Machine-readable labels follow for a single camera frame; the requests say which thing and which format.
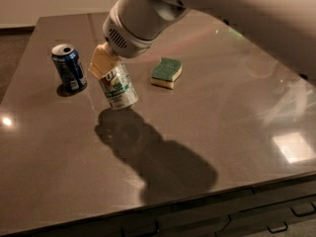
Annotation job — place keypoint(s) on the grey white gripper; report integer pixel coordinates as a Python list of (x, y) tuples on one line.
[(124, 40)]

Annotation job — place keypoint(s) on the white green 7up can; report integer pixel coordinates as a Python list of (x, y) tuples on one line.
[(118, 88)]

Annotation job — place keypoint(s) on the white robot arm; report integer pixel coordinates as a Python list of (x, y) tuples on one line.
[(285, 29)]

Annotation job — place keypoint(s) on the blue soda can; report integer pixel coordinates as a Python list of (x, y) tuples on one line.
[(67, 62)]

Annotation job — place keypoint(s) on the green yellow sponge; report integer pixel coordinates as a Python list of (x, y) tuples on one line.
[(166, 73)]

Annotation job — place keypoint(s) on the black drawer handle left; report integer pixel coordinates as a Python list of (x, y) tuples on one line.
[(146, 231)]

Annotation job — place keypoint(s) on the black drawer handle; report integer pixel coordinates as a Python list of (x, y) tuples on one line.
[(146, 231), (277, 227), (304, 209)]

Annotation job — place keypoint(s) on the black drawer handle lower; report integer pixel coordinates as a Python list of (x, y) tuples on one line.
[(277, 227)]

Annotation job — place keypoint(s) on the black drawer handle right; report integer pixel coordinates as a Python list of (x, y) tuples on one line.
[(304, 209)]

